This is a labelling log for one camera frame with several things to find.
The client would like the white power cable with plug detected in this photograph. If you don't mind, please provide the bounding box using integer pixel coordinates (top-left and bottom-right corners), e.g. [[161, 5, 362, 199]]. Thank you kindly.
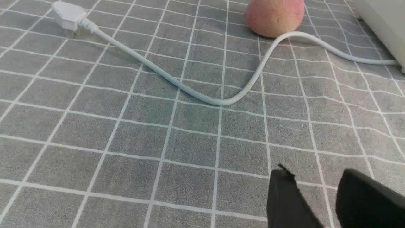
[[51, 1, 400, 106]]

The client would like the white two-slot toaster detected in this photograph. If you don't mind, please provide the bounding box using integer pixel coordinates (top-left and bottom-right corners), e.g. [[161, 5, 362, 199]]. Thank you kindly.
[[354, 0, 405, 73]]

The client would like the grey checked tablecloth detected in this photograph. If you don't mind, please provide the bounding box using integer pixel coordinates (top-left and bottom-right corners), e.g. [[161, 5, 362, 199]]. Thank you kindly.
[[0, 0, 405, 228]]

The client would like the pink peach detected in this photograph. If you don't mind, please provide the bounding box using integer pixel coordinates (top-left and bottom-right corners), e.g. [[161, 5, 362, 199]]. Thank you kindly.
[[244, 0, 305, 38]]

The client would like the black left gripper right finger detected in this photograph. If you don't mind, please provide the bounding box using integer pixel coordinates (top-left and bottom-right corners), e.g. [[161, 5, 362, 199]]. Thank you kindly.
[[335, 168, 405, 228]]

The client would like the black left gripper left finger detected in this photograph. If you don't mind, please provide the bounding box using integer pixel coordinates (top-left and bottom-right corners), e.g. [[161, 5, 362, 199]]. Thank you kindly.
[[266, 164, 323, 228]]

